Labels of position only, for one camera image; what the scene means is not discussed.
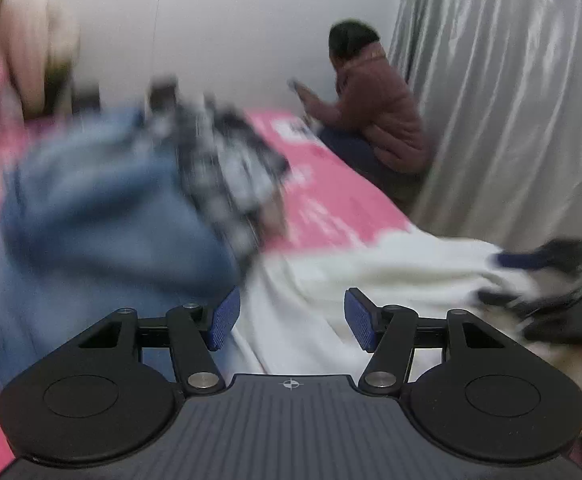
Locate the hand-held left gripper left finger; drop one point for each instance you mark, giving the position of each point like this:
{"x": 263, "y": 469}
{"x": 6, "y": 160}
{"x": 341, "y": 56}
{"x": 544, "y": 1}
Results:
{"x": 223, "y": 320}

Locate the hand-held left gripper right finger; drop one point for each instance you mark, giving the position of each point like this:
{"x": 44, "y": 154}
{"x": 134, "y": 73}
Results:
{"x": 361, "y": 322}

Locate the black white plaid garment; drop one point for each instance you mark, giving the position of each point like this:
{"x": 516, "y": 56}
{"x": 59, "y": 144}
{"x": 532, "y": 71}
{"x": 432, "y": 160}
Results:
{"x": 221, "y": 160}

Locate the grey curtain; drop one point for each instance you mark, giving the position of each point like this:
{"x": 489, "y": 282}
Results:
{"x": 496, "y": 85}

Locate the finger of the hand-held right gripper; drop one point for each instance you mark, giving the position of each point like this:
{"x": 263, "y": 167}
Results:
{"x": 501, "y": 297}
{"x": 521, "y": 260}

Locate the pink floral blanket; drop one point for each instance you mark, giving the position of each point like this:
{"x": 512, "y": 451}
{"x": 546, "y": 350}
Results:
{"x": 331, "y": 195}

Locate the white sweatshirt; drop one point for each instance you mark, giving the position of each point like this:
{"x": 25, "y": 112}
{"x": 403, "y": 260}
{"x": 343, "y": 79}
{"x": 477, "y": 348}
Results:
{"x": 371, "y": 270}

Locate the blue denim jeans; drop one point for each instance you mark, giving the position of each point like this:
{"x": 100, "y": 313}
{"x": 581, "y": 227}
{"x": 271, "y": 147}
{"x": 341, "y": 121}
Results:
{"x": 96, "y": 200}

